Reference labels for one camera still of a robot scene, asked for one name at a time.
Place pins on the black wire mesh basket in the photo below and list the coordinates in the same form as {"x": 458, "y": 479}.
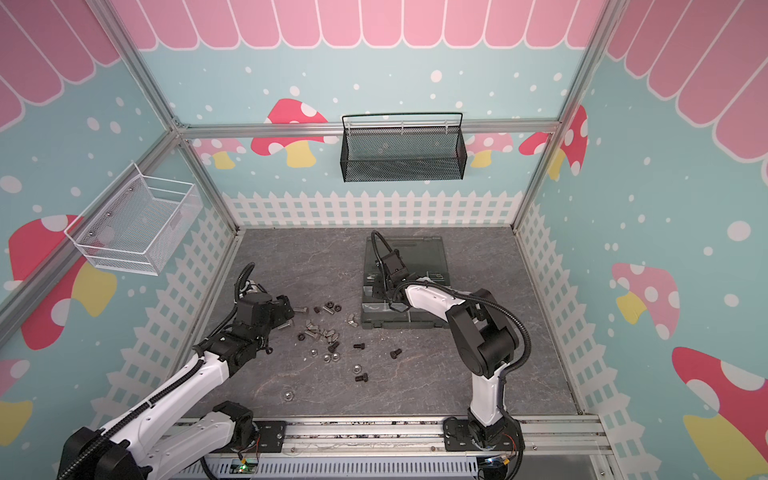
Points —
{"x": 402, "y": 147}

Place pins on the white wire mesh basket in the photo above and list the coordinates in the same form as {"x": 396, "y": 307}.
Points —
{"x": 137, "y": 225}

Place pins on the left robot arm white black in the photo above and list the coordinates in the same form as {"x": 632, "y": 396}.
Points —
{"x": 92, "y": 454}

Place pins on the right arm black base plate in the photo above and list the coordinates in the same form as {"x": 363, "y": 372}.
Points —
{"x": 468, "y": 434}

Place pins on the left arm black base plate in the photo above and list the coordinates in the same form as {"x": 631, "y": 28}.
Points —
{"x": 261, "y": 437}

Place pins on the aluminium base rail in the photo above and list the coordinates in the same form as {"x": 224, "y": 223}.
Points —
{"x": 366, "y": 435}

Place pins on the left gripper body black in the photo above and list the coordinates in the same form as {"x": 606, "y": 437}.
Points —
{"x": 277, "y": 317}

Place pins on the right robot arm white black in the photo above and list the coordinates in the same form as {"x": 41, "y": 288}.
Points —
{"x": 491, "y": 342}

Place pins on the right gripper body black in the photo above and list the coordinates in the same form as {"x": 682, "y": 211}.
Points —
{"x": 389, "y": 263}

